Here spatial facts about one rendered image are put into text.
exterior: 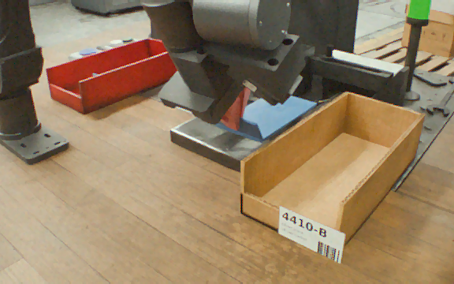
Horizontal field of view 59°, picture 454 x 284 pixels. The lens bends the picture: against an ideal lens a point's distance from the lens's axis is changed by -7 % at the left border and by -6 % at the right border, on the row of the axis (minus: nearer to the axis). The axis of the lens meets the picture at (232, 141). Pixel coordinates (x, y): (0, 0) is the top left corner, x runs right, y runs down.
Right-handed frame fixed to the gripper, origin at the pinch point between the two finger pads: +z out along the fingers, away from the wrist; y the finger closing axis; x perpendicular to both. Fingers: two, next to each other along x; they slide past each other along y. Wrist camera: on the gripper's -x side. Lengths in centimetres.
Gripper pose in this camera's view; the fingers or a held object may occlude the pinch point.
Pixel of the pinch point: (232, 121)
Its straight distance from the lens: 50.4
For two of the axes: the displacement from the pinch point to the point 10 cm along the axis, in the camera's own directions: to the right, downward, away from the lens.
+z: 2.8, 5.7, 7.7
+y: 5.3, -7.6, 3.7
